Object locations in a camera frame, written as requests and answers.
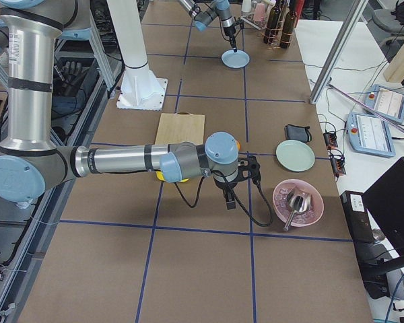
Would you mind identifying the dark wine bottle rear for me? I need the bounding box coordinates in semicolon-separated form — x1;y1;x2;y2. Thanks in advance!
263;1;281;44

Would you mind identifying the pink bowl with ice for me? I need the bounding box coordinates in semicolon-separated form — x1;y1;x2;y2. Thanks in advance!
273;179;324;227

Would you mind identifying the dark wine bottle front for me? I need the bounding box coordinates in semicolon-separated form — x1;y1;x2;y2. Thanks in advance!
279;0;296;49

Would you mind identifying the teach pendant tablet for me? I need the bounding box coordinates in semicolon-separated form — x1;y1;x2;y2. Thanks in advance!
365;84;404;124
347;112;395;158

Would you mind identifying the wooden cutting board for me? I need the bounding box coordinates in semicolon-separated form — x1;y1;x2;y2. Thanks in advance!
155;113;205;145

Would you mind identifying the grabber stick green tip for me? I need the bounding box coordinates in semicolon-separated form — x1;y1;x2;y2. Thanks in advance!
327;83;404;152

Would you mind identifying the far teach pendant tablet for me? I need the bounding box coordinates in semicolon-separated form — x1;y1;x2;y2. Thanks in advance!
365;84;404;124

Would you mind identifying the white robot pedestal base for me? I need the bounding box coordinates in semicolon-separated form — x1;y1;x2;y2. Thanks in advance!
107;0;168;111

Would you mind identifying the copper wire bottle rack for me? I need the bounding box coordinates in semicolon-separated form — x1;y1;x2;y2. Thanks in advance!
259;1;290;50

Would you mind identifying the black desktop computer box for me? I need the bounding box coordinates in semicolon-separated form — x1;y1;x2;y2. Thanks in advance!
340;190;380;244

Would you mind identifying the near teach pendant tablet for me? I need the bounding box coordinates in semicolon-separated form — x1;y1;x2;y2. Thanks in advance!
347;112;395;158

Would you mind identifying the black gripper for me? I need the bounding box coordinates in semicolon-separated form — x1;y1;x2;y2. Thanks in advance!
223;26;238;52
212;170;244;210

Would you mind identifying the metal ice scoop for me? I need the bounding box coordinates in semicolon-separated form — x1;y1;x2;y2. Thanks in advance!
283;186;312;231

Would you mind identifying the dark wine bottle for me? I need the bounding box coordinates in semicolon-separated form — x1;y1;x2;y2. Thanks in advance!
279;0;296;49
263;1;281;44

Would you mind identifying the dark grey folded cloth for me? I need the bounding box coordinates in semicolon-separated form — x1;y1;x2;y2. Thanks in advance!
285;124;312;143

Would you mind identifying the black computer monitor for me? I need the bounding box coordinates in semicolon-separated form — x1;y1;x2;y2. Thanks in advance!
363;157;404;255

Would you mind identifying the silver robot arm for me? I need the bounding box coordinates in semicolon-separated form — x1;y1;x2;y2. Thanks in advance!
178;0;242;52
0;1;244;209

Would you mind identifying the aluminium frame post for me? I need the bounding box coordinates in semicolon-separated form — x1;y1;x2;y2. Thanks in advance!
309;0;368;104

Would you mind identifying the light green plate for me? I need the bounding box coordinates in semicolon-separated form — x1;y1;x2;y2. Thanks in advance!
275;140;315;172

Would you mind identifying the yellow lemon near board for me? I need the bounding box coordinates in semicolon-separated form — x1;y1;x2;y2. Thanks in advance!
156;171;166;182

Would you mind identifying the light blue plate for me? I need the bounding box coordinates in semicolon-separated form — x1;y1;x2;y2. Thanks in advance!
221;49;250;69

